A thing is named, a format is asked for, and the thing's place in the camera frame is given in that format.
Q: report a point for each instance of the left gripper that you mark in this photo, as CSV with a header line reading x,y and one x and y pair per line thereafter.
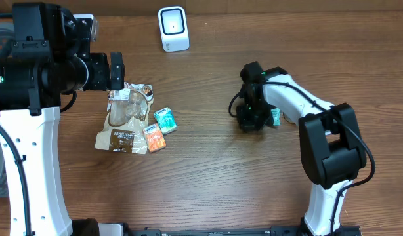
x,y
116,71

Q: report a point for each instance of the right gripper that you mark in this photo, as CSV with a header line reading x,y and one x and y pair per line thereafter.
x,y
249,124

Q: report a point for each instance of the teal white snack packet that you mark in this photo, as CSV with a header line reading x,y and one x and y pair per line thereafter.
x,y
276,114

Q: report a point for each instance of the beige bread bag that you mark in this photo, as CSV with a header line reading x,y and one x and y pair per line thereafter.
x,y
127,116

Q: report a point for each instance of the small teal packet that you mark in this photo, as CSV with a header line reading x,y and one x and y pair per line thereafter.
x,y
165,120

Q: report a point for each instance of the orange white packet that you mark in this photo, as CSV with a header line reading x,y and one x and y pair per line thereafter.
x,y
154,138

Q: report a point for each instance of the green lid jar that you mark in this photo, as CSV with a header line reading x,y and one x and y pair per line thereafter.
x,y
289,120

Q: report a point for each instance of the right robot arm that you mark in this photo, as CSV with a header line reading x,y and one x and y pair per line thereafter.
x,y
331,147

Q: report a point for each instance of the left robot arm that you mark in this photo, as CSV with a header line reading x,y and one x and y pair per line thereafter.
x,y
50,57

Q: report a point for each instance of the white barcode scanner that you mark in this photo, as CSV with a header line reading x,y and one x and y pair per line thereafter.
x,y
173,29

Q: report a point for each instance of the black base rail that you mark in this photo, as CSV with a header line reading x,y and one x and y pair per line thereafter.
x,y
208,232

